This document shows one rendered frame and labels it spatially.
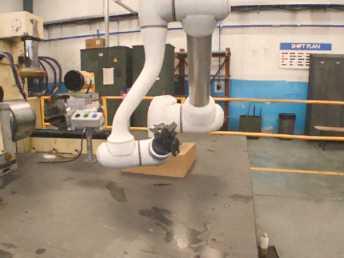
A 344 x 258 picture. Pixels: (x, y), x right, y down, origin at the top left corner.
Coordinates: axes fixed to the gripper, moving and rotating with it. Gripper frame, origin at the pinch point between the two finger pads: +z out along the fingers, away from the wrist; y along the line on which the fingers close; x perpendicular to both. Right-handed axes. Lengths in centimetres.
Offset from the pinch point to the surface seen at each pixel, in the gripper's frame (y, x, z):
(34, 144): -65, 46, -103
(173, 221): 21.0, 15.4, -16.3
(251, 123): 66, -281, -431
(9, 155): -51, 53, -60
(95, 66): -232, -92, -376
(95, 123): -36, 9, -65
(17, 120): -65, 39, -64
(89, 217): 1.7, 34.7, -21.8
